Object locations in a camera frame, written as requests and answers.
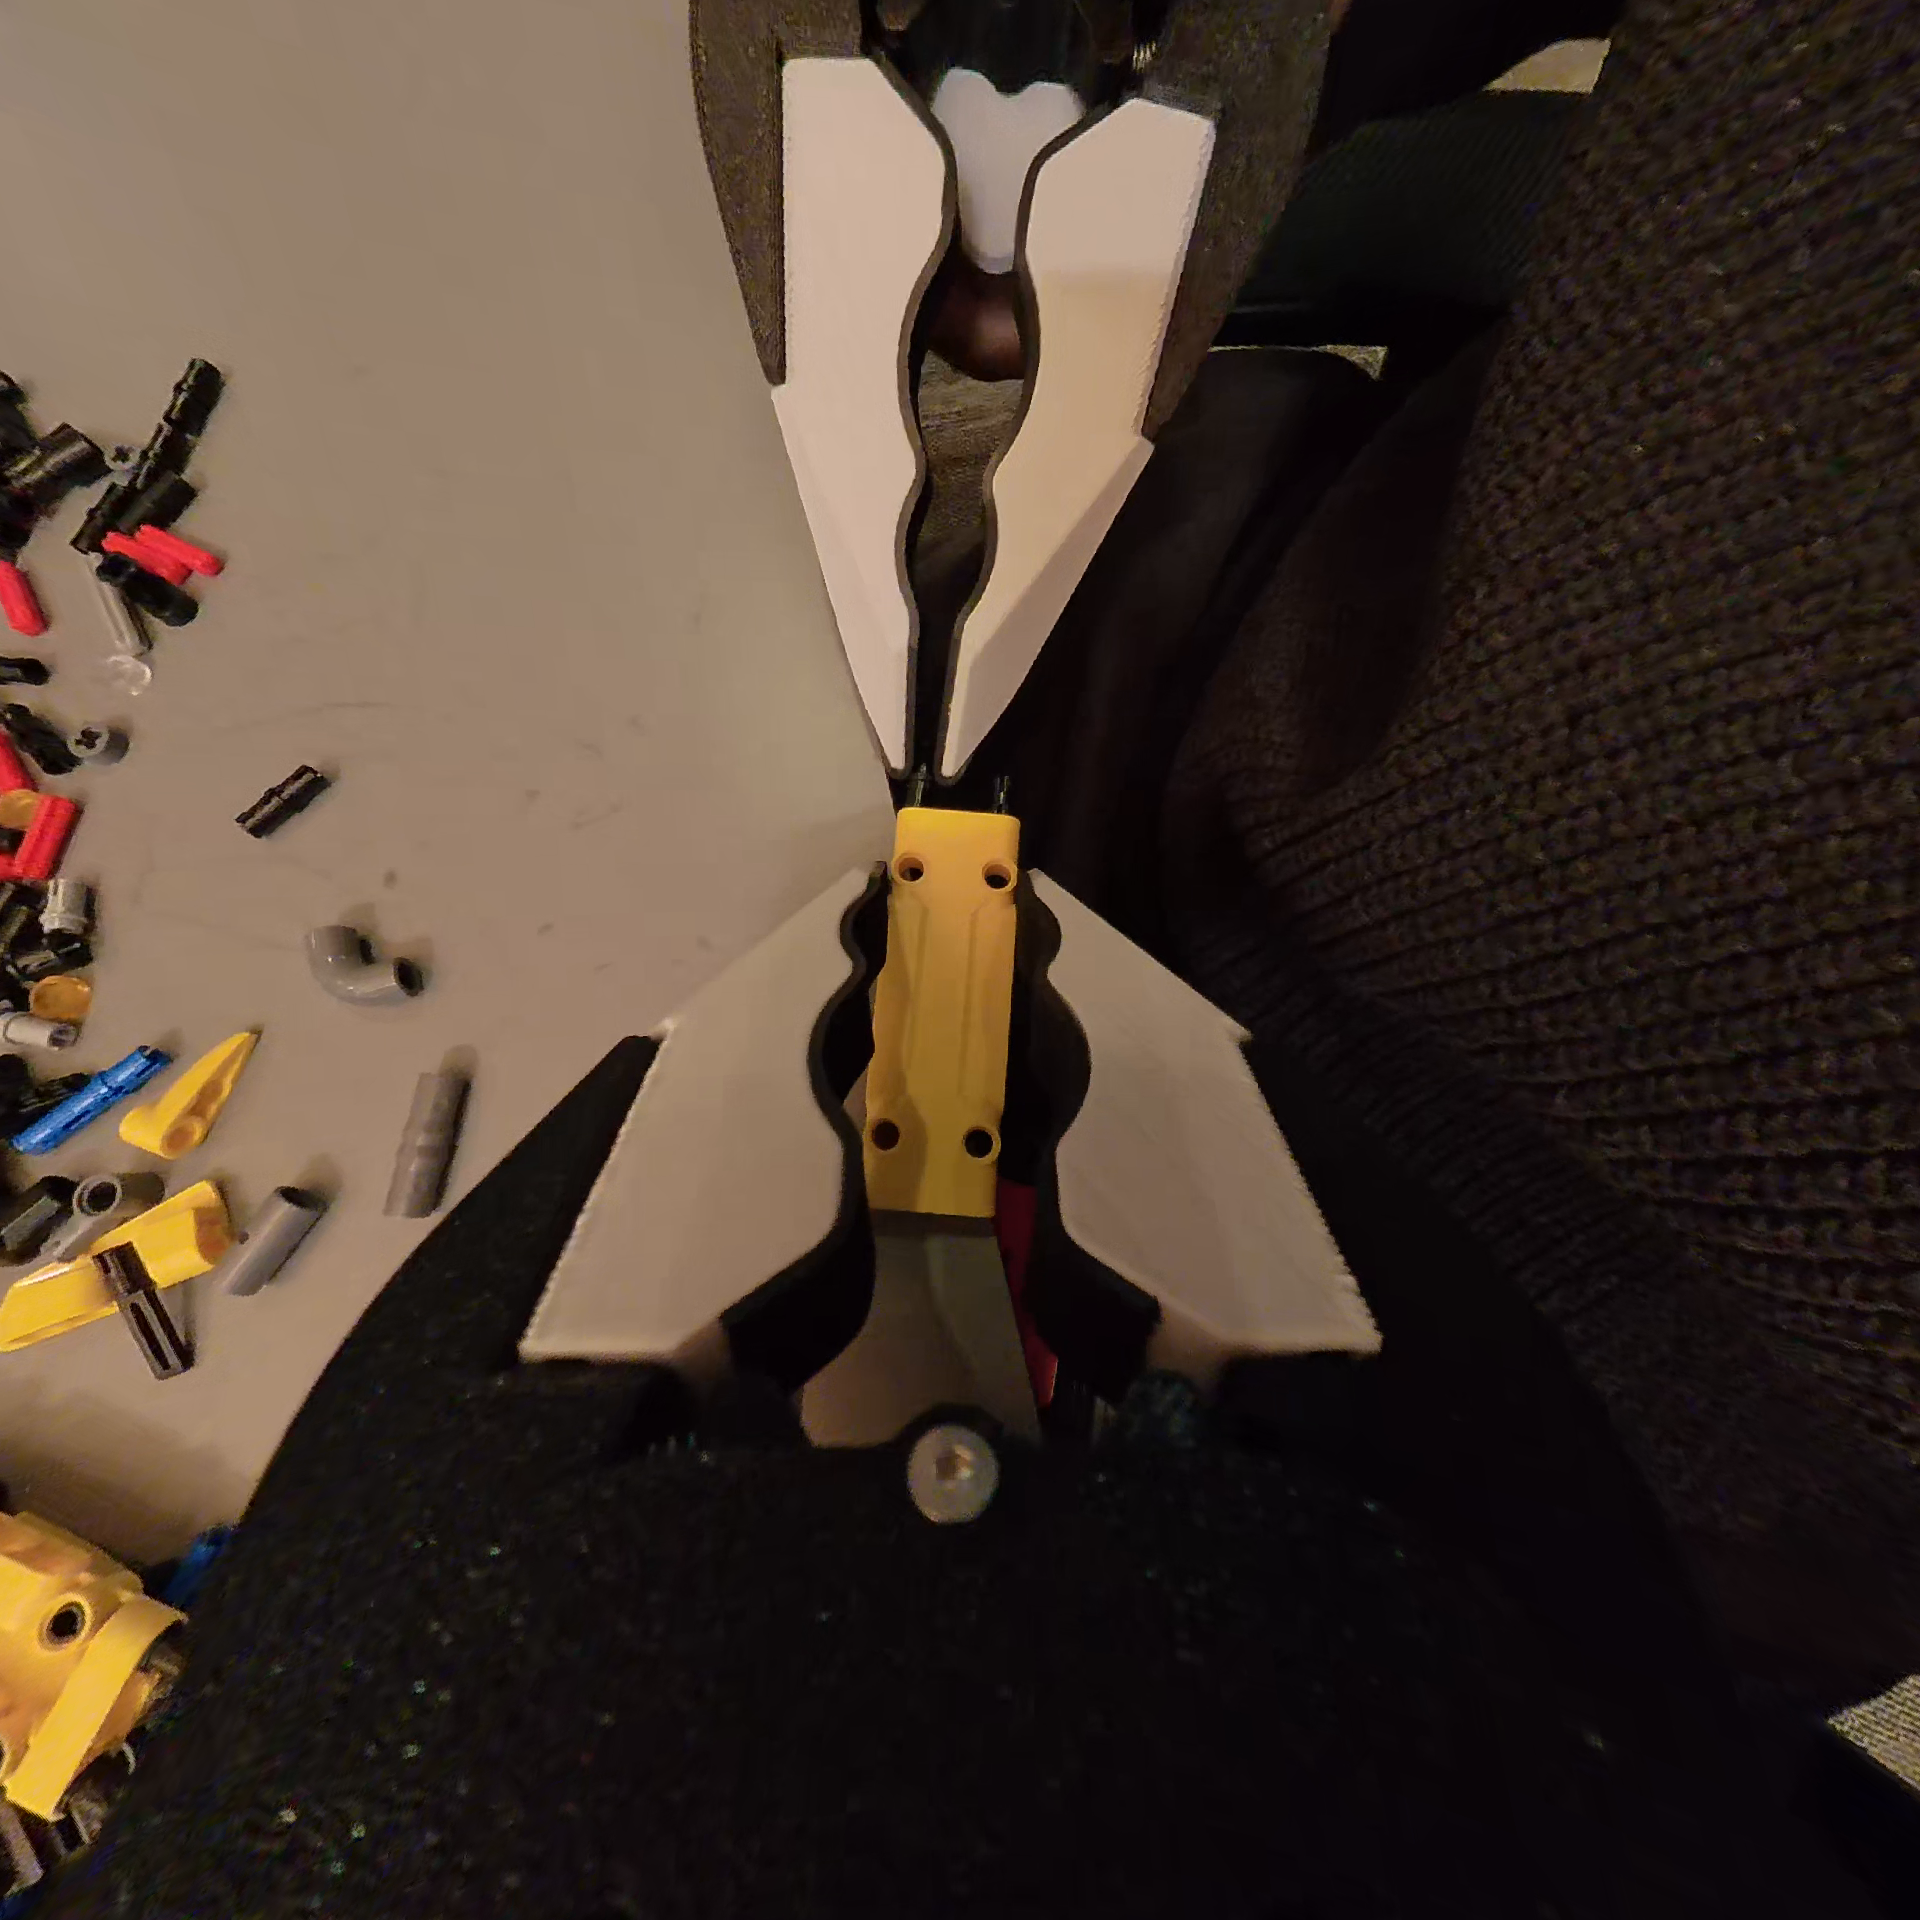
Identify yellow panel brick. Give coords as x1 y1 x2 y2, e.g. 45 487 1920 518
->
859 804 1027 1218

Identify yellow fin piece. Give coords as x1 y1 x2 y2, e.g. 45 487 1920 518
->
115 1032 260 1160

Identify person's dark trousers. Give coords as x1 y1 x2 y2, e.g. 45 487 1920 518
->
1037 339 1517 961

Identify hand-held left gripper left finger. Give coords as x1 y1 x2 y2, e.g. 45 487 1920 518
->
518 862 887 1386

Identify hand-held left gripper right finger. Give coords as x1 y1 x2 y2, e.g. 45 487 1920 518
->
1022 867 1382 1395

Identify person's right hand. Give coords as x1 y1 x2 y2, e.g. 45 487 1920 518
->
919 268 1039 391

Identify short grey tube connector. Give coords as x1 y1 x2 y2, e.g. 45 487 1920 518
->
227 1187 329 1298

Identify grey elbow piece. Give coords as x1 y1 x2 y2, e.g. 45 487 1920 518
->
304 923 426 1004

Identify yellow brick assembly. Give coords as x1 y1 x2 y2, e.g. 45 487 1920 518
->
0 1510 195 1825

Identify pile of mixed toy bricks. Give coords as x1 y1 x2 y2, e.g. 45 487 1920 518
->
0 879 333 1386

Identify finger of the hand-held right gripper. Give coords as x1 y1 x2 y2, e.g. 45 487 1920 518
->
933 103 1223 781
771 54 962 777

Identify black office chair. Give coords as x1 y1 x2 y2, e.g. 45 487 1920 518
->
1244 88 1517 362

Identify yellow wing piece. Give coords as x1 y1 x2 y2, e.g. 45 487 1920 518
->
0 1180 238 1353

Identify long grey tube connector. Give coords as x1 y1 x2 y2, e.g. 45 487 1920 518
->
382 1070 471 1221

